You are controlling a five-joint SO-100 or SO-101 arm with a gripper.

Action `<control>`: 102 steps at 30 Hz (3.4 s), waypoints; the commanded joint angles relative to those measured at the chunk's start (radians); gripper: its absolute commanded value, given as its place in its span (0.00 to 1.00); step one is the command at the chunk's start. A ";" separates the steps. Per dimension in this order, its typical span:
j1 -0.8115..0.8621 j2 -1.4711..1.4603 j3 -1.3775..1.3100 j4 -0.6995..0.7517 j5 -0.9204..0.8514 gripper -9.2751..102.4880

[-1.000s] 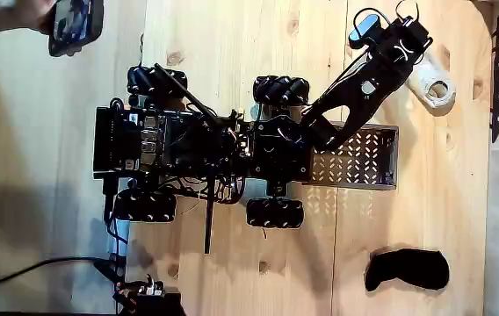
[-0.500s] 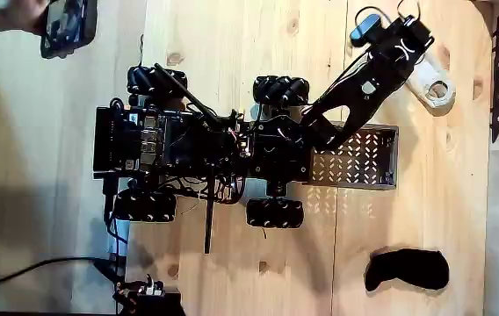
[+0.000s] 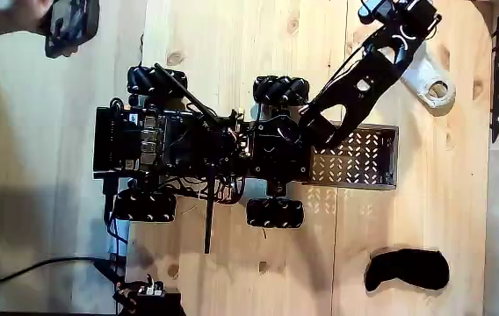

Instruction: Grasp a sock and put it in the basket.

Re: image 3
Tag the white sock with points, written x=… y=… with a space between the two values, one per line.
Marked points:
x=434 y=90

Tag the black smartphone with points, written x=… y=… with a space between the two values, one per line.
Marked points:
x=71 y=26

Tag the black perforated metal basket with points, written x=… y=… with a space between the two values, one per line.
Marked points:
x=363 y=162

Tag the black sock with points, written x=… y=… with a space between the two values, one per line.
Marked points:
x=407 y=268

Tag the person's hand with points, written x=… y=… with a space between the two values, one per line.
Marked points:
x=30 y=13

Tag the black mecanum wheel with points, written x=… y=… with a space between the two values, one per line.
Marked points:
x=144 y=206
x=275 y=213
x=280 y=90
x=155 y=80

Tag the black antenna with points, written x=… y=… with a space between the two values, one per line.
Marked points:
x=208 y=215
x=185 y=96

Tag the black electronic device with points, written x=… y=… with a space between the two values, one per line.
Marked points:
x=153 y=303

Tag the black oval camera box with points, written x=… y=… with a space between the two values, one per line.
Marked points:
x=374 y=9

